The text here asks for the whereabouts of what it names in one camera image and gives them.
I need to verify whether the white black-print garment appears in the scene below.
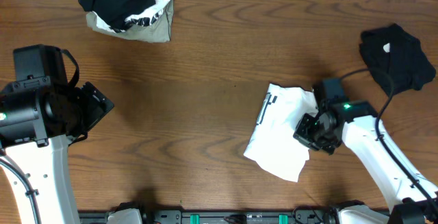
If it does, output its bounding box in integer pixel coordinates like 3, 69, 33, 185
94, 0, 170, 33

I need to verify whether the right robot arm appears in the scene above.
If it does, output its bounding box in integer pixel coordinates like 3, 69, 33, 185
294, 101, 437, 223

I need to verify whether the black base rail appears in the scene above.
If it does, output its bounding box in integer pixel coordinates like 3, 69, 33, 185
78, 207, 338, 224

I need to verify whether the black garment right side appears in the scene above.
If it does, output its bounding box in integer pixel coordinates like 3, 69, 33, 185
359, 24, 437, 95

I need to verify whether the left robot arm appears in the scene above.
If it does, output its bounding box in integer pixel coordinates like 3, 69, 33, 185
1, 82, 114, 223

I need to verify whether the white printed t-shirt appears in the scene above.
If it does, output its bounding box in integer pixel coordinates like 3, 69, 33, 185
244, 84, 318, 182

